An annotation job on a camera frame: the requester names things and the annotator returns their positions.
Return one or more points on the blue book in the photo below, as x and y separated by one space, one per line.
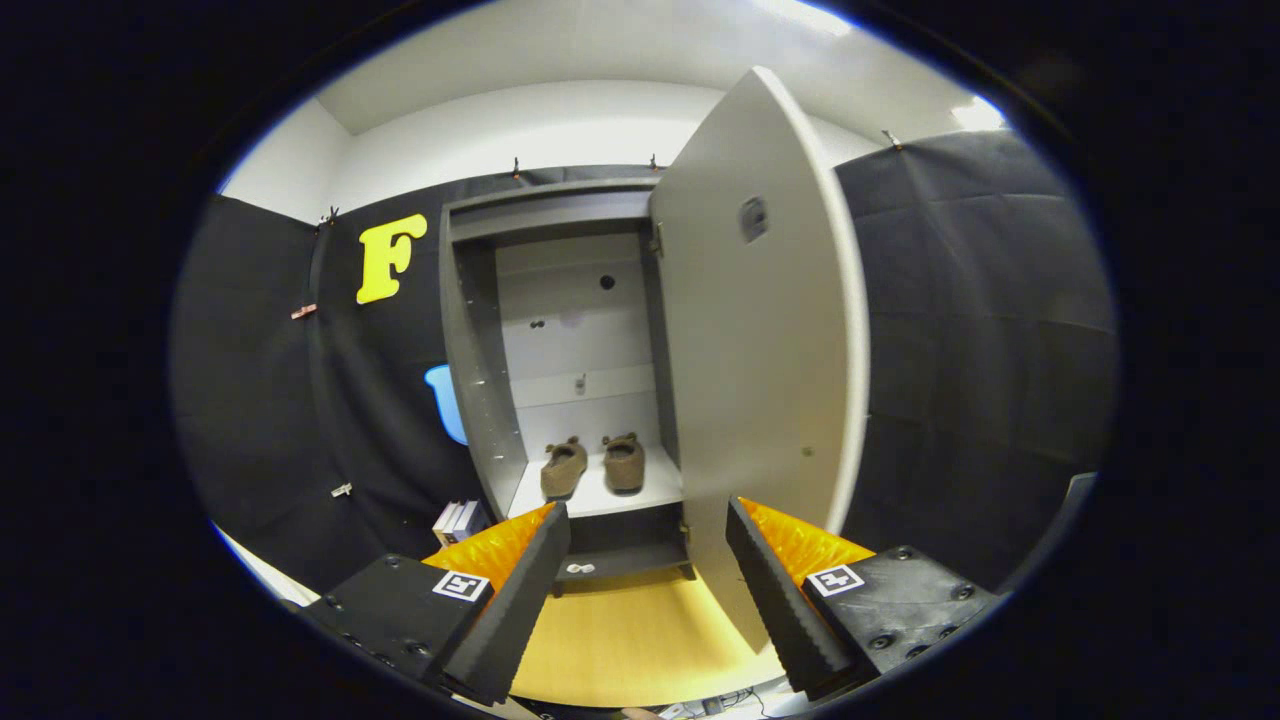
470 518

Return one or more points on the grey shoe cabinet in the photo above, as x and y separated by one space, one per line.
480 380

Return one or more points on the brown fuzzy shoe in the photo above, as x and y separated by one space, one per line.
623 465
563 470

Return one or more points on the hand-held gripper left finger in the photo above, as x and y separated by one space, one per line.
515 610

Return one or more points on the small ceiling light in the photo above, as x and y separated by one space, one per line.
978 112

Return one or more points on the white cabinet shelf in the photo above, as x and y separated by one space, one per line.
600 498

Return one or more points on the white shoe cabinet door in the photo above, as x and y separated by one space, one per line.
760 380

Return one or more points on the white spine book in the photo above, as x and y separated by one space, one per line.
446 522

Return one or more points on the long ceiling light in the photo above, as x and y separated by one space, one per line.
805 15

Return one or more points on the black backdrop cloth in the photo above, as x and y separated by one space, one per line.
990 330

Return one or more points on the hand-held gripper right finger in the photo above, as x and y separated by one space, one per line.
785 615

